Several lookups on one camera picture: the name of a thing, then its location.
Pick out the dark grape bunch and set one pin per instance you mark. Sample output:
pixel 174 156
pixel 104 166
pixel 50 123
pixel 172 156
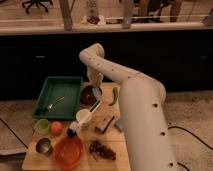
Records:
pixel 101 150

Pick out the green plastic tray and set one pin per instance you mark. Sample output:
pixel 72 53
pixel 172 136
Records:
pixel 53 88

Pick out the black office chair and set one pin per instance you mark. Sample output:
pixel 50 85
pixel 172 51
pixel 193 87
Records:
pixel 29 3

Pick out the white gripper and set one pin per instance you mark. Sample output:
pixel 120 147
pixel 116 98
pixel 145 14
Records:
pixel 95 77

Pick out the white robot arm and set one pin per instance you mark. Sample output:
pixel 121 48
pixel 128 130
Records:
pixel 142 117

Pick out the small metal cup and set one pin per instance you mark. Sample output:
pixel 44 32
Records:
pixel 44 146

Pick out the orange fruit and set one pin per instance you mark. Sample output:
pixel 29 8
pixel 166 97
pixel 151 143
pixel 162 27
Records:
pixel 56 128

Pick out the green plastic cup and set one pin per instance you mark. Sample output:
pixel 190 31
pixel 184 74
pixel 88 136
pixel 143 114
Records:
pixel 42 126

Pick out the blue sponge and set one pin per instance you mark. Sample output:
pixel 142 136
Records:
pixel 118 125

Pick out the orange plastic bowl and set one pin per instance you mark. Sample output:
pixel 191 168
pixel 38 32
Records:
pixel 68 152

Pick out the white small cup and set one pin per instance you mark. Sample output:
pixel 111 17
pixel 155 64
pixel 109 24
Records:
pixel 83 117

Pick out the white dish brush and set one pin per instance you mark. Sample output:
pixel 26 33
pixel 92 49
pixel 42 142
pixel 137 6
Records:
pixel 74 127

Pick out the grey wiping towel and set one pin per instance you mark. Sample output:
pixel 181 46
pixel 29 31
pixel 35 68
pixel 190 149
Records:
pixel 97 93

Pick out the brown wooden block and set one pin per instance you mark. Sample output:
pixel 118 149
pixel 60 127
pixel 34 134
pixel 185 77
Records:
pixel 102 126

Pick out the dark purple bowl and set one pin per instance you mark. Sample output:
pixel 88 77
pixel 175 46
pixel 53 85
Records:
pixel 87 96

